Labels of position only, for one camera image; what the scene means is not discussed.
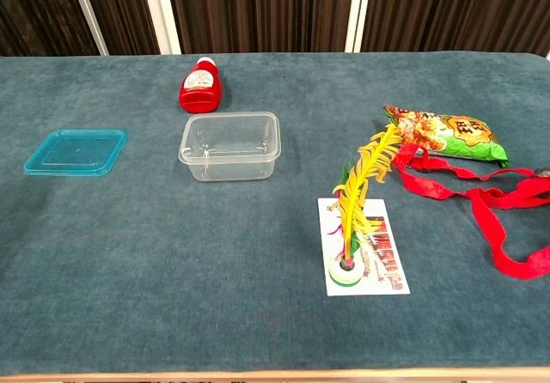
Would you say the dark brown pleated curtain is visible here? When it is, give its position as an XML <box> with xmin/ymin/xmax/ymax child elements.
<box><xmin>0</xmin><ymin>0</ymin><xmax>550</xmax><ymax>58</ymax></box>

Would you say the yellow feather shuttlecock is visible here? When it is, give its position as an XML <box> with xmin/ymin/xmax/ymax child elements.
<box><xmin>328</xmin><ymin>123</ymin><xmax>405</xmax><ymax>289</ymax></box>

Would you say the clear plastic container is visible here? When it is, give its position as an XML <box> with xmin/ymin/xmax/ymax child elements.
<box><xmin>178</xmin><ymin>111</ymin><xmax>282</xmax><ymax>182</ymax></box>

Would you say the wide white frame post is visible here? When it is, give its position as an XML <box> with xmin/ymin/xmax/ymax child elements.
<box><xmin>139</xmin><ymin>0</ymin><xmax>182</xmax><ymax>56</ymax></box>

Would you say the teal table cloth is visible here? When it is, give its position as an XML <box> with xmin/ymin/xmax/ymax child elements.
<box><xmin>0</xmin><ymin>51</ymin><xmax>550</xmax><ymax>378</ymax></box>

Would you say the red ketchup squeeze bottle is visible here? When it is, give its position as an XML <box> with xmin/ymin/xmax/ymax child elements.
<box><xmin>178</xmin><ymin>56</ymin><xmax>221</xmax><ymax>114</ymax></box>

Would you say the green orange snack bag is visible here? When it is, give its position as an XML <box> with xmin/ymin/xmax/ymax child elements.
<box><xmin>383</xmin><ymin>104</ymin><xmax>510</xmax><ymax>168</ymax></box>

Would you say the thin white frame post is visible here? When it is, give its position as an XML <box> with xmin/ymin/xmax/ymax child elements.
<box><xmin>66</xmin><ymin>0</ymin><xmax>109</xmax><ymax>57</ymax></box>

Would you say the red fabric strap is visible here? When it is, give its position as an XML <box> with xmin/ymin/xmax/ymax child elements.
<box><xmin>391</xmin><ymin>142</ymin><xmax>550</xmax><ymax>281</ymax></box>

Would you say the translucent blue plastic lid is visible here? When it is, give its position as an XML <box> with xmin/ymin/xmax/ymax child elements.
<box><xmin>23</xmin><ymin>128</ymin><xmax>129</xmax><ymax>177</ymax></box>

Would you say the white printed card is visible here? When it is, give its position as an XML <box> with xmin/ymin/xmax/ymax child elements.
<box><xmin>316</xmin><ymin>197</ymin><xmax>412</xmax><ymax>297</ymax></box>

